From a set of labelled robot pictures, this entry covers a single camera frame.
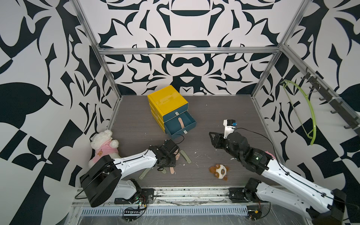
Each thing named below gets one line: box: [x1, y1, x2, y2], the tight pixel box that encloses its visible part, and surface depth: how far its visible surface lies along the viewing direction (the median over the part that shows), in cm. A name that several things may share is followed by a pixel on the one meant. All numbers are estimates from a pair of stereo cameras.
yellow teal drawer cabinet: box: [147, 84, 197, 139], surface depth 89 cm
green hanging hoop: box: [280, 79, 317, 146], surface depth 74 cm
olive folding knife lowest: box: [138, 167, 152, 180], surface depth 83 cm
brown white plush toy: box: [208, 163, 230, 181], surface depth 81 cm
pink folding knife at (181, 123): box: [178, 117, 185, 129], surface depth 96 cm
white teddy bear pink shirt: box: [88, 129, 121, 168], surface depth 85 cm
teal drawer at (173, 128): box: [163, 110, 197, 140], surface depth 89 cm
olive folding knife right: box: [180, 149, 192, 164], surface depth 89 cm
